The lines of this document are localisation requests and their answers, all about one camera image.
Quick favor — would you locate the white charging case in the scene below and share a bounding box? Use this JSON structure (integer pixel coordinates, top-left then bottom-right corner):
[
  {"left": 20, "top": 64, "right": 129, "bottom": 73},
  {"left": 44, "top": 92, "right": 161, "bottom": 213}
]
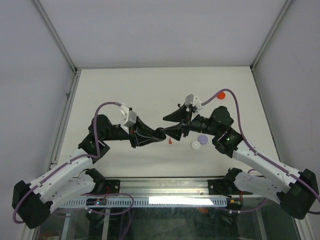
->
[{"left": 190, "top": 140, "right": 201, "bottom": 151}]

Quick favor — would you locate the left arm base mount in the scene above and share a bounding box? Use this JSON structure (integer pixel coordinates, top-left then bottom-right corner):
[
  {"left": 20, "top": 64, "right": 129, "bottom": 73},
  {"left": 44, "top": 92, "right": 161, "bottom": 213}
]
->
[{"left": 88, "top": 179, "right": 121, "bottom": 196}]

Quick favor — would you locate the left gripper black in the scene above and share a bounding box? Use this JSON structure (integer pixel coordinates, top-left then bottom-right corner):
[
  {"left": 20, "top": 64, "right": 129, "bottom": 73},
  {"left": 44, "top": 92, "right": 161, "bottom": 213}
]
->
[{"left": 102, "top": 117, "right": 161, "bottom": 149}]

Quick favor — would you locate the white slotted cable duct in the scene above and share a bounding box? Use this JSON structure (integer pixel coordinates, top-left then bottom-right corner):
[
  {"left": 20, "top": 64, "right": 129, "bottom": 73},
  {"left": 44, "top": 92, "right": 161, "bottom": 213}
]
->
[{"left": 62, "top": 196, "right": 227, "bottom": 208}]

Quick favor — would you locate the right aluminium frame post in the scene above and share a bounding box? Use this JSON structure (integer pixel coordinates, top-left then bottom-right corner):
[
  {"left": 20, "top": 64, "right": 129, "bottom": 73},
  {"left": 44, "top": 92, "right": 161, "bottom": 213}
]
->
[{"left": 250, "top": 0, "right": 294, "bottom": 73}]

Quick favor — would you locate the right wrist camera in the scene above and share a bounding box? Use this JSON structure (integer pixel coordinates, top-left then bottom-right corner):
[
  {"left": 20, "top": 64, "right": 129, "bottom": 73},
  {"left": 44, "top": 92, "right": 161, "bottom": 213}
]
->
[{"left": 184, "top": 94, "right": 203, "bottom": 113}]

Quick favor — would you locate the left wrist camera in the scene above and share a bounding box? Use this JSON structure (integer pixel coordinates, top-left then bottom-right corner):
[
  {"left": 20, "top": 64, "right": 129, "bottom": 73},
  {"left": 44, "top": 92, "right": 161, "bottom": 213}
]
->
[{"left": 119, "top": 104, "right": 137, "bottom": 128}]

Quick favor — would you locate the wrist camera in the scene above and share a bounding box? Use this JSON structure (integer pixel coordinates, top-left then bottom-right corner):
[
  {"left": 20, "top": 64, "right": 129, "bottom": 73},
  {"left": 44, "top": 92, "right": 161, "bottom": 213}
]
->
[
  {"left": 119, "top": 104, "right": 137, "bottom": 128},
  {"left": 184, "top": 94, "right": 203, "bottom": 113}
]

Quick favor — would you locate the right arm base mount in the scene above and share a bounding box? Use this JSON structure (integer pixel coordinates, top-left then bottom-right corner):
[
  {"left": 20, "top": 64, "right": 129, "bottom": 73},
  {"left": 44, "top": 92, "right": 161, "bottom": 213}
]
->
[{"left": 207, "top": 179, "right": 233, "bottom": 198}]

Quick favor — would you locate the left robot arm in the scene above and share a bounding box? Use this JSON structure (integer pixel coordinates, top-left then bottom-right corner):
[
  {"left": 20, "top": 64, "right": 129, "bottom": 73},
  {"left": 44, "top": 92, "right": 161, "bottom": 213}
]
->
[{"left": 12, "top": 114, "right": 166, "bottom": 229}]

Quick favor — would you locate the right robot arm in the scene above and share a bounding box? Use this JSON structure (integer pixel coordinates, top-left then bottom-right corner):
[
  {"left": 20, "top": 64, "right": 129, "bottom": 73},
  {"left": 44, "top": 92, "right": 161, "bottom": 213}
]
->
[{"left": 163, "top": 105, "right": 319, "bottom": 220}]

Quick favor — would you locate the purple charging case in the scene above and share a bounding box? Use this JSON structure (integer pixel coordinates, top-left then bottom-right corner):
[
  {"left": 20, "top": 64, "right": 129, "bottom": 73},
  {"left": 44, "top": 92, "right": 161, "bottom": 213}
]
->
[{"left": 197, "top": 134, "right": 209, "bottom": 145}]

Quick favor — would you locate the left aluminium frame post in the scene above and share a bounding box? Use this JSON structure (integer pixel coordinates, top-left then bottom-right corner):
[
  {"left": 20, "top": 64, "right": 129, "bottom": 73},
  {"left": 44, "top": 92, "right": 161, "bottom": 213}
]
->
[{"left": 31, "top": 0, "right": 77, "bottom": 73}]

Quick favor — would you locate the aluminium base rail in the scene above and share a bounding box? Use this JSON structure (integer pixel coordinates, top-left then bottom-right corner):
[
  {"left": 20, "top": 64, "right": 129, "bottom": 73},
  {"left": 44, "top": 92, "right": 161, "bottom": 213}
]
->
[{"left": 106, "top": 176, "right": 240, "bottom": 197}]

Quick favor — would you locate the aluminium frame post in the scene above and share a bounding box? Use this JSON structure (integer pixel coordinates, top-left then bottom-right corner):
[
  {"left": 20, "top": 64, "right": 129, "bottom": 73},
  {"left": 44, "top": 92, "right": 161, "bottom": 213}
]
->
[
  {"left": 250, "top": 0, "right": 294, "bottom": 73},
  {"left": 31, "top": 0, "right": 77, "bottom": 73}
]

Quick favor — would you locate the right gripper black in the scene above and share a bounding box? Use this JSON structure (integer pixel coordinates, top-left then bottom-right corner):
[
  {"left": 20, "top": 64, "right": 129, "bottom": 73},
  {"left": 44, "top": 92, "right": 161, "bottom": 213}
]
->
[{"left": 159, "top": 103, "right": 220, "bottom": 141}]

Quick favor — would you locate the orange round case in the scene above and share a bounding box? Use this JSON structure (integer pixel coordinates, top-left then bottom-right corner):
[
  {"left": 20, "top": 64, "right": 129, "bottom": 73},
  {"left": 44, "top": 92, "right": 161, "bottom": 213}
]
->
[{"left": 216, "top": 91, "right": 226, "bottom": 100}]

